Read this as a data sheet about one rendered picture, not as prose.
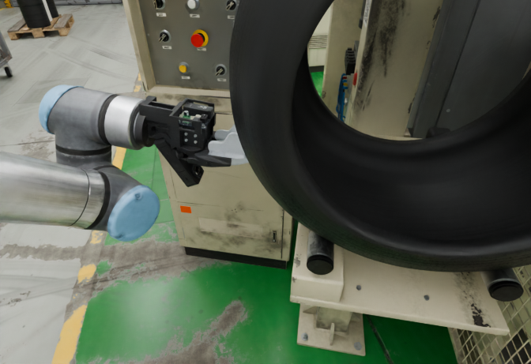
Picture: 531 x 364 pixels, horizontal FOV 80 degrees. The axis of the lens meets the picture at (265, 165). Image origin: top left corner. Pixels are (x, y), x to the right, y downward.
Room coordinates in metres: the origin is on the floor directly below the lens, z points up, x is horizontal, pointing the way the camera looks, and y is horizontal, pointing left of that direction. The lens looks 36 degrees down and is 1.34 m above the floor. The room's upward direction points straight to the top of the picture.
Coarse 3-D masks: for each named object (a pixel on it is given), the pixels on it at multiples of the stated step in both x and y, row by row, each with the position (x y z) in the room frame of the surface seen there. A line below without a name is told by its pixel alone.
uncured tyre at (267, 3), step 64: (256, 0) 0.36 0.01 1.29; (320, 0) 0.32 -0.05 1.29; (256, 64) 0.34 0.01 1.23; (256, 128) 0.34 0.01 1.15; (320, 128) 0.59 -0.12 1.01; (512, 128) 0.53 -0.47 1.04; (320, 192) 0.34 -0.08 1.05; (384, 192) 0.50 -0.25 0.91; (448, 192) 0.48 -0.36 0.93; (512, 192) 0.42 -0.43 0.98; (384, 256) 0.30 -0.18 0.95; (448, 256) 0.29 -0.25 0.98; (512, 256) 0.28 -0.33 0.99
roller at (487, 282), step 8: (480, 272) 0.32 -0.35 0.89; (488, 272) 0.31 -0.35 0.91; (496, 272) 0.30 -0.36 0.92; (504, 272) 0.30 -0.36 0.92; (512, 272) 0.30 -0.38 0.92; (488, 280) 0.30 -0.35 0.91; (496, 280) 0.29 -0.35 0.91; (504, 280) 0.29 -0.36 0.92; (512, 280) 0.29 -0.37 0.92; (488, 288) 0.29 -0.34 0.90; (496, 288) 0.28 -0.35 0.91; (504, 288) 0.28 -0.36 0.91; (512, 288) 0.28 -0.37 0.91; (520, 288) 0.28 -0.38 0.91; (496, 296) 0.28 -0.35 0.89; (504, 296) 0.28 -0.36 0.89; (512, 296) 0.28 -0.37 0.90; (520, 296) 0.27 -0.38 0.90
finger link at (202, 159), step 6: (204, 150) 0.45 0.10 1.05; (192, 156) 0.44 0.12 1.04; (198, 156) 0.43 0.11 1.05; (204, 156) 0.43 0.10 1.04; (210, 156) 0.44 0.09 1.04; (216, 156) 0.44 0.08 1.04; (192, 162) 0.43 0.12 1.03; (198, 162) 0.43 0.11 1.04; (204, 162) 0.43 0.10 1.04; (210, 162) 0.43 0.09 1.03; (216, 162) 0.43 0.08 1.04; (222, 162) 0.43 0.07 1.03; (228, 162) 0.43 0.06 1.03
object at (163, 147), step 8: (160, 144) 0.47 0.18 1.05; (168, 144) 0.47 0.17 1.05; (168, 152) 0.47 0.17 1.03; (168, 160) 0.47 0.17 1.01; (176, 160) 0.47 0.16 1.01; (184, 160) 0.48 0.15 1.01; (176, 168) 0.47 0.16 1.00; (184, 168) 0.46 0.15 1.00; (192, 168) 0.48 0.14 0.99; (200, 168) 0.50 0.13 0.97; (184, 176) 0.47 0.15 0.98; (192, 176) 0.47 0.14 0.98; (200, 176) 0.48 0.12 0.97; (192, 184) 0.47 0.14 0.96
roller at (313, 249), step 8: (312, 232) 0.39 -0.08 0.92; (312, 240) 0.37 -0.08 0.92; (320, 240) 0.36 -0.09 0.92; (328, 240) 0.36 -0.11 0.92; (312, 248) 0.35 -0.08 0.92; (320, 248) 0.35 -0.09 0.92; (328, 248) 0.35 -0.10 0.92; (312, 256) 0.33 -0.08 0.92; (320, 256) 0.33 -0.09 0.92; (328, 256) 0.33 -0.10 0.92; (312, 264) 0.33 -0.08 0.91; (320, 264) 0.32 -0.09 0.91; (328, 264) 0.32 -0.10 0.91; (320, 272) 0.32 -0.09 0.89; (328, 272) 0.32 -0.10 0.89
